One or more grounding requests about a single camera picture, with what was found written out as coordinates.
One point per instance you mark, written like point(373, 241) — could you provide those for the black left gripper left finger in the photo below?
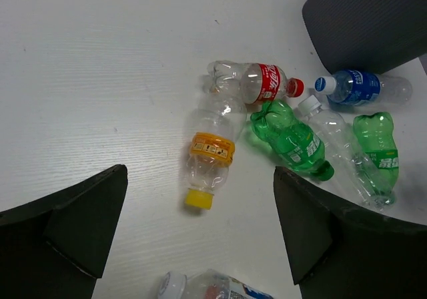
point(58, 246)

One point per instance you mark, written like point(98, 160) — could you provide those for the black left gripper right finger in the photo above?
point(337, 249)

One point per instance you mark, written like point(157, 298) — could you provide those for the clear bottle white cap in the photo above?
point(356, 178)

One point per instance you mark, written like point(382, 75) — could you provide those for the green bottle with green cap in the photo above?
point(292, 140)

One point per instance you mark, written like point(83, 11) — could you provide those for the green bottle without cap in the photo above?
point(378, 145)

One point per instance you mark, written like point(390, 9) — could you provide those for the clear bottle blue orange label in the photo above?
point(208, 284)

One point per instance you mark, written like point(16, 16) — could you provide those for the clear bottle red label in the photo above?
point(253, 82)

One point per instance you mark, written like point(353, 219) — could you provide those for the dark mesh waste bin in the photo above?
point(370, 35)

